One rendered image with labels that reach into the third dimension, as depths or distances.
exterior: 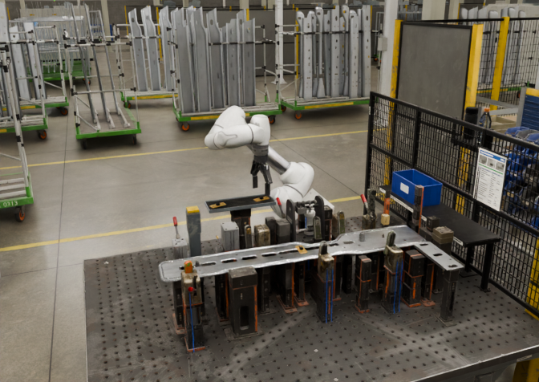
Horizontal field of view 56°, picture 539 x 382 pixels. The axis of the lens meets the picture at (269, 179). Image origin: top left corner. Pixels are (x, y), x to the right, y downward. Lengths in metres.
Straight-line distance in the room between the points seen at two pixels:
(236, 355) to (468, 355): 1.03
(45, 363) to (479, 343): 2.63
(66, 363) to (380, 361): 2.12
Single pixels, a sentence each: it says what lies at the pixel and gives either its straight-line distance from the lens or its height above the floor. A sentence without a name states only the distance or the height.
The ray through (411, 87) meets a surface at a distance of 5.43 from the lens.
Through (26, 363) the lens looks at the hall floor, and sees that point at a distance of 3.84.
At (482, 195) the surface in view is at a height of 1.19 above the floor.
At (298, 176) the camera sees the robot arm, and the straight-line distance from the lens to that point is 3.34.
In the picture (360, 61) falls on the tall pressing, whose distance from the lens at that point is 10.94.
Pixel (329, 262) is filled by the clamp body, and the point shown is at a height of 1.03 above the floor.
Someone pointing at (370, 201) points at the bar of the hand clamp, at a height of 1.15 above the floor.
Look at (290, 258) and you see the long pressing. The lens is 2.54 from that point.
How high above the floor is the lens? 2.19
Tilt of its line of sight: 19 degrees down
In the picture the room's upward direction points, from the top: 1 degrees counter-clockwise
